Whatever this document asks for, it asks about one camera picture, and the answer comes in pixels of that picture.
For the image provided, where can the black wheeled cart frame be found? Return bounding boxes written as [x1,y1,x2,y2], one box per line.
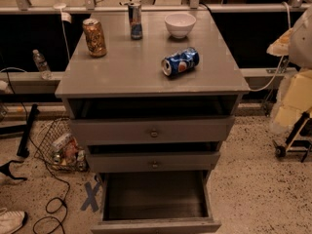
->
[273,111,312,163]

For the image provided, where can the blue crushed pepsi can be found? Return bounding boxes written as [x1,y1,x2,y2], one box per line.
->
[161,47,200,77]

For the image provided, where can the white sneaker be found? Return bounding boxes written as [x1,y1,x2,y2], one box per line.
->
[0,208,28,234]

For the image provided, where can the grey middle drawer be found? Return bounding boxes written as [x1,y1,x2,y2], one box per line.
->
[87,151,220,173]

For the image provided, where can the white ceramic bowl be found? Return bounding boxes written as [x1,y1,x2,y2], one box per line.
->
[165,13,197,39]

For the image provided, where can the grey open bottom drawer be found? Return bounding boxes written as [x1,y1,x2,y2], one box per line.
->
[91,171,221,234]

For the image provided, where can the tall blue silver can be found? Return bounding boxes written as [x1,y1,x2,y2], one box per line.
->
[128,2,142,40]

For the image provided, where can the wire basket with items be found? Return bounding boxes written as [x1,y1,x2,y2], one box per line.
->
[35,117,89,172]

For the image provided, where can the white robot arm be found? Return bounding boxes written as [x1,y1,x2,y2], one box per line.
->
[267,6,312,134]

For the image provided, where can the clear plastic water bottle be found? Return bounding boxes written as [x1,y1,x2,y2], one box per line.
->
[32,50,53,80]

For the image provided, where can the grey top drawer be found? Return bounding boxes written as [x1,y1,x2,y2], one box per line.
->
[69,116,234,145]

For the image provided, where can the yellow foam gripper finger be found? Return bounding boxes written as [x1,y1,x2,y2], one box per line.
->
[269,69,312,134]
[266,28,293,57]

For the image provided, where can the white hanging cable left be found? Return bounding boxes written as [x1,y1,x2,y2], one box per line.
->
[48,0,72,63]

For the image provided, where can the grey drawer cabinet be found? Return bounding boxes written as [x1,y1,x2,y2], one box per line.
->
[54,9,252,234]

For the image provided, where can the black metal stand bar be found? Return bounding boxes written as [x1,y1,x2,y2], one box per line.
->
[17,104,39,158]

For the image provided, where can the gold soda can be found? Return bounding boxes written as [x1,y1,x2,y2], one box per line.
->
[83,18,107,58]

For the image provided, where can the black floor cable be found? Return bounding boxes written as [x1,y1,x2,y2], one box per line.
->
[0,67,72,234]

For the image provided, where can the white cable right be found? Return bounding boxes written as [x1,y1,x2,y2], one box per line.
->
[249,1,293,94]

